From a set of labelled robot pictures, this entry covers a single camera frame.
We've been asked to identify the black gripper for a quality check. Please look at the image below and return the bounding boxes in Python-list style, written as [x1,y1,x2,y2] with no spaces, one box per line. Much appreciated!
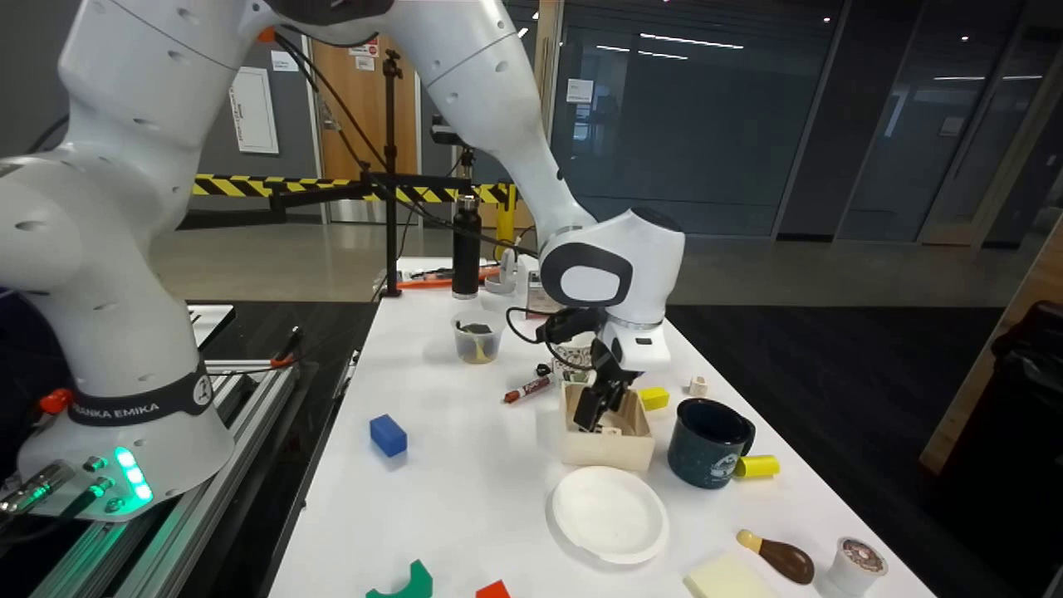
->
[569,327,645,436]

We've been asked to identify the light wooden open box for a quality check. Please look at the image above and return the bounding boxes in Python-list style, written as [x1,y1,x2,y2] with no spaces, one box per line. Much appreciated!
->
[555,378,657,479]

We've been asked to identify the patterned paper cup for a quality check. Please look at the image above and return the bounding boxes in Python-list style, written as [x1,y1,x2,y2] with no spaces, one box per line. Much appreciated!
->
[549,335,596,381]

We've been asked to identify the red Expo marker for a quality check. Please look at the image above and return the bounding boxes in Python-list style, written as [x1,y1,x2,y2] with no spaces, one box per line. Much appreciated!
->
[501,368,559,406]

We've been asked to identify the dark teal ceramic mug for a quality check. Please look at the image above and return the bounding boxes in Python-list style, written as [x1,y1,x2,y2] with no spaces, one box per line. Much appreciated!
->
[664,394,757,491]

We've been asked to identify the white paper plate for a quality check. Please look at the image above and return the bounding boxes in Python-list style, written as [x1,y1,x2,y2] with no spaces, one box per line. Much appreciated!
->
[549,460,672,569]

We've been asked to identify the empty clear plastic cup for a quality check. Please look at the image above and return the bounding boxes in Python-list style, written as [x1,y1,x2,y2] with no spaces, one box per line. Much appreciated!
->
[481,247,524,301]

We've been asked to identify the yellow cylinder block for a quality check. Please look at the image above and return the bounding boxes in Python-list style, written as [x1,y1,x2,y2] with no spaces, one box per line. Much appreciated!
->
[735,452,786,483]

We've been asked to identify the black bottle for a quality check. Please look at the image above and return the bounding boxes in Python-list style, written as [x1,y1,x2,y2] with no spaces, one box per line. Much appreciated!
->
[450,192,487,300]

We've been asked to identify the orange red flat tool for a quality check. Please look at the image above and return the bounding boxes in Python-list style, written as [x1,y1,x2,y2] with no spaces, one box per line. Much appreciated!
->
[400,269,460,294]

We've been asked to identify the pale yellow sponge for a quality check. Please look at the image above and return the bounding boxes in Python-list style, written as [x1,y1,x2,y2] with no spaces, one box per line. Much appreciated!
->
[680,550,772,598]

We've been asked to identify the blue rectangular block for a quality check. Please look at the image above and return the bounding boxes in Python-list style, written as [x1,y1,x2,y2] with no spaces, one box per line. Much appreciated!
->
[367,413,414,460]

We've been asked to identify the black tripod pole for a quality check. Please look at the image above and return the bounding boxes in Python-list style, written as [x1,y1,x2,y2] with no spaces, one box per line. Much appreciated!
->
[371,46,410,301]

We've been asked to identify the green arch block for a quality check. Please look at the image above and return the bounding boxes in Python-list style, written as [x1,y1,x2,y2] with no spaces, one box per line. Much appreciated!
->
[367,558,440,598]

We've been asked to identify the small white brown-topped cup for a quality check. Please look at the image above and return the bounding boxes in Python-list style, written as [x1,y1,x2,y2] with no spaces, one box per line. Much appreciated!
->
[813,536,890,598]

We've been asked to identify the wooden door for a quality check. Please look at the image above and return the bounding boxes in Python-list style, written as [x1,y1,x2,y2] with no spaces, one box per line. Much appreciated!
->
[308,35,426,187]

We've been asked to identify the yellow black striped barrier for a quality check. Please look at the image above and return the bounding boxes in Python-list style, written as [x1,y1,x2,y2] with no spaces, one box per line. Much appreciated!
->
[179,168,524,228]

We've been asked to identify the orange knob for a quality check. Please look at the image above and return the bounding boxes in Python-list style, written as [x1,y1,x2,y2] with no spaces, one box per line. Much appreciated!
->
[32,384,78,421]

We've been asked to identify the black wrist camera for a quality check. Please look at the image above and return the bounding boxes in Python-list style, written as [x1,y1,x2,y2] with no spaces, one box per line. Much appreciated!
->
[536,305,616,347]

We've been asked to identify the black camera cable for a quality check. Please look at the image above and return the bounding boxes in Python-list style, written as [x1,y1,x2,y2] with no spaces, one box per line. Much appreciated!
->
[266,26,586,378]

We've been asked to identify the red handled tool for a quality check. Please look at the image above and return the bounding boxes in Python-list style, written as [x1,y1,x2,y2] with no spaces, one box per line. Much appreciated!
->
[269,321,307,373]

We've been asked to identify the aluminium mounting rail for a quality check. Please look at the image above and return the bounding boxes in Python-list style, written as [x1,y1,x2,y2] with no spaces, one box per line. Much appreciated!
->
[0,294,375,598]

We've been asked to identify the white wall notice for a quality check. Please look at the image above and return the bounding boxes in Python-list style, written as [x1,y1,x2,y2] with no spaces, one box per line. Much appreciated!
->
[225,64,282,160]

